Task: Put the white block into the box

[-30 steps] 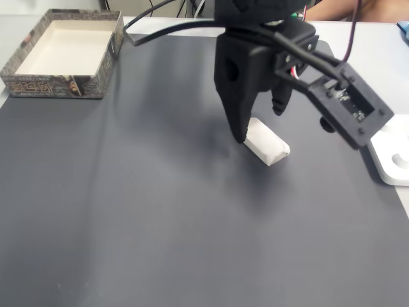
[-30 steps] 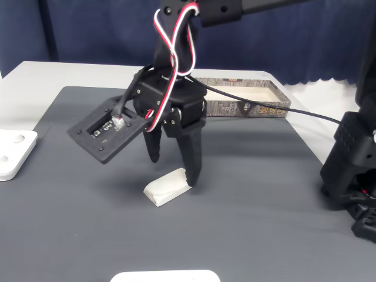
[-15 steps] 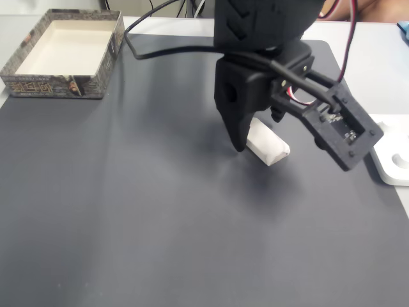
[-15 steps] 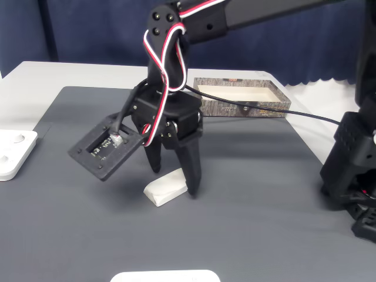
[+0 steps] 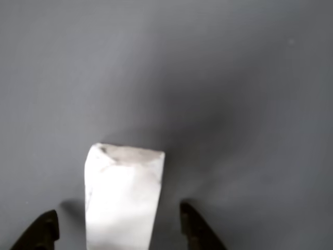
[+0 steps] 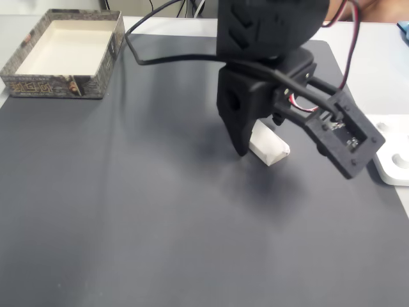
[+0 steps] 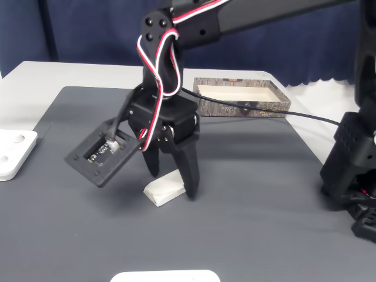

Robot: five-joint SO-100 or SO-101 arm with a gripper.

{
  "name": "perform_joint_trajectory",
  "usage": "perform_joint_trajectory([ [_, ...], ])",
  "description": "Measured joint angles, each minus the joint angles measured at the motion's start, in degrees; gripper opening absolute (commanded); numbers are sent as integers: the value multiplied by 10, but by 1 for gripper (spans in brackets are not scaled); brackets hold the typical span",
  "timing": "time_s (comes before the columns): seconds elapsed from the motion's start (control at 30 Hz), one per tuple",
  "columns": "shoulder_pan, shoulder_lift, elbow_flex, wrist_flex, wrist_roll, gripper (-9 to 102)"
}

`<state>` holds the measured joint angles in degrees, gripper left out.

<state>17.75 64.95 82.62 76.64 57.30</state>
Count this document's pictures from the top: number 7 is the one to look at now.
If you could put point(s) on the grey table mat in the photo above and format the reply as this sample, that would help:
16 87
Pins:
176 235

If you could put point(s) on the white rounded flat device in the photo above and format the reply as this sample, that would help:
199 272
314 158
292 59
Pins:
164 276

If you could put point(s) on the dark blue curtain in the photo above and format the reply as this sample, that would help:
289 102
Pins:
97 29

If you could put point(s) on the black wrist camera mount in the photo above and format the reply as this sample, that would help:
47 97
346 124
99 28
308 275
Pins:
88 167

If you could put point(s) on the patterned cardboard box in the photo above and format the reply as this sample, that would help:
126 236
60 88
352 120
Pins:
273 107

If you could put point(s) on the white dimpled plastic tray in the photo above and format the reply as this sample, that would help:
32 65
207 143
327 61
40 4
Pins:
14 152

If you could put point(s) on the white rectangular block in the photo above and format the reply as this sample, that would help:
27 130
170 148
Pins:
164 188

